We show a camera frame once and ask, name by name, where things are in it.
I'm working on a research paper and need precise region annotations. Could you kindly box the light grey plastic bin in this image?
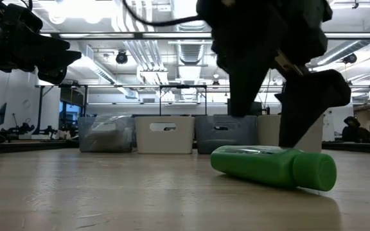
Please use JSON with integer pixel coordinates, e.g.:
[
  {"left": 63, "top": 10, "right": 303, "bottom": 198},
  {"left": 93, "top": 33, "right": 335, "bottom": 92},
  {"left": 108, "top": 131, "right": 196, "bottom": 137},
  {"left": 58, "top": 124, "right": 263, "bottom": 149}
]
[{"left": 257, "top": 114, "right": 324, "bottom": 153}]

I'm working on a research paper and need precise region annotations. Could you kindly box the white plastic bin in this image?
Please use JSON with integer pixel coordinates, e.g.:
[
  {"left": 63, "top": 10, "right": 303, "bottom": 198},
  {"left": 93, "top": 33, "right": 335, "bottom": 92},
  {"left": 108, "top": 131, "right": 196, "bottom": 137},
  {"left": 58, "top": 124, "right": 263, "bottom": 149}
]
[{"left": 135, "top": 115, "right": 195, "bottom": 154}]

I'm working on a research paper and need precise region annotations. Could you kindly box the translucent smoky plastic bin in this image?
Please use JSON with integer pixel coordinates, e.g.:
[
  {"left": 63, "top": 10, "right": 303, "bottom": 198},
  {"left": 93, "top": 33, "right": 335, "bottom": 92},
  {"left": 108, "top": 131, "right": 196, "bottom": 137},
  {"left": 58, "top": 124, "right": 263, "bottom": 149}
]
[{"left": 77, "top": 115, "right": 137, "bottom": 153}]

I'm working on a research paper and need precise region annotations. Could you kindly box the black monitor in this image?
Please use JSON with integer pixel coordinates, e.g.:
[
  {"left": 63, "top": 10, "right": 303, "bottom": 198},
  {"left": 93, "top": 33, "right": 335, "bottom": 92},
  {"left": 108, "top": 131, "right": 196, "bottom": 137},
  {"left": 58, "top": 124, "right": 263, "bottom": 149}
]
[
  {"left": 0, "top": 102, "right": 8, "bottom": 126},
  {"left": 252, "top": 101, "right": 264, "bottom": 116}
]

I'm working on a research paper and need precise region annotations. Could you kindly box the person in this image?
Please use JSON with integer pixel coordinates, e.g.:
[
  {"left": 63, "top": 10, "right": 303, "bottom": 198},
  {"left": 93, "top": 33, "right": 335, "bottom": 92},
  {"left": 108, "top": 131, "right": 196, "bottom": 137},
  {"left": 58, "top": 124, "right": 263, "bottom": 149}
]
[{"left": 341, "top": 115, "right": 370, "bottom": 144}]

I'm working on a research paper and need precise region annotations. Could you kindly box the dark grey plastic bin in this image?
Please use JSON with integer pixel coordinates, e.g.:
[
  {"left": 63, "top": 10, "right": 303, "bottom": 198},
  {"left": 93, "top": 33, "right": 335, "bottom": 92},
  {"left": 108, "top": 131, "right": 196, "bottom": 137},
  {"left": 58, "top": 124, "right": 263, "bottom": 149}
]
[{"left": 194, "top": 115, "right": 258, "bottom": 155}]

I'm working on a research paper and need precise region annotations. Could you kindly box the black background workstation frame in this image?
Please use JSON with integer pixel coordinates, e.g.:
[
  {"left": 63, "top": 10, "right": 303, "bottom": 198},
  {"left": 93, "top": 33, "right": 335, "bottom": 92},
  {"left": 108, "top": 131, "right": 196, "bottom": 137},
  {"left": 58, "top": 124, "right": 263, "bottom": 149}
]
[
  {"left": 158, "top": 84, "right": 208, "bottom": 116},
  {"left": 34, "top": 84, "right": 88, "bottom": 135}
]

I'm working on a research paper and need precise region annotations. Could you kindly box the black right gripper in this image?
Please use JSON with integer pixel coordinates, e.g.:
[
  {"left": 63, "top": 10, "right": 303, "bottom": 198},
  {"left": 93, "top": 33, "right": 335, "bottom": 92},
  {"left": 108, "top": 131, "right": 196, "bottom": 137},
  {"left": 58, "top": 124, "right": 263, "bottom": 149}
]
[{"left": 197, "top": 0, "right": 352, "bottom": 148}]

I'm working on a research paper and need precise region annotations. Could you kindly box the silver ceiling air duct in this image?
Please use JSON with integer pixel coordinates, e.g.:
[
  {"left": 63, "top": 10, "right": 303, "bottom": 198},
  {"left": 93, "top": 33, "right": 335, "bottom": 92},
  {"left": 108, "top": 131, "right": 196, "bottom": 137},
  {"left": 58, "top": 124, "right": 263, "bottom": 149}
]
[{"left": 172, "top": 25, "right": 216, "bottom": 65}]

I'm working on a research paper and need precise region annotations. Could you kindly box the green travel bottle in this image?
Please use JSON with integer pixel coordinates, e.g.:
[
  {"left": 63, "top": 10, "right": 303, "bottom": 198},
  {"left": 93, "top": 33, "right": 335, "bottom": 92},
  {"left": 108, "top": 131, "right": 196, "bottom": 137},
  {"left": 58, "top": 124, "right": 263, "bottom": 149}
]
[{"left": 209, "top": 144, "right": 337, "bottom": 193}]

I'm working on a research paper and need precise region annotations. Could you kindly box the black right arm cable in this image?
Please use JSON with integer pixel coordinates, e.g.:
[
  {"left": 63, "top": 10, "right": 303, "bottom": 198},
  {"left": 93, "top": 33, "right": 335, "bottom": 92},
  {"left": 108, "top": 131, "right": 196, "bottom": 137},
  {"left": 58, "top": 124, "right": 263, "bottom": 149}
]
[{"left": 122, "top": 0, "right": 205, "bottom": 27}]

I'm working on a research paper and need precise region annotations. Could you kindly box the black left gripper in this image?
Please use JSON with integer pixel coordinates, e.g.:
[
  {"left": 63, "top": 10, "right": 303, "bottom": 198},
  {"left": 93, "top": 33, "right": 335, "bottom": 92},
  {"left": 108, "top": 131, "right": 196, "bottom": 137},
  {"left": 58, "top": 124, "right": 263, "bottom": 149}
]
[{"left": 0, "top": 0, "right": 82, "bottom": 85}]

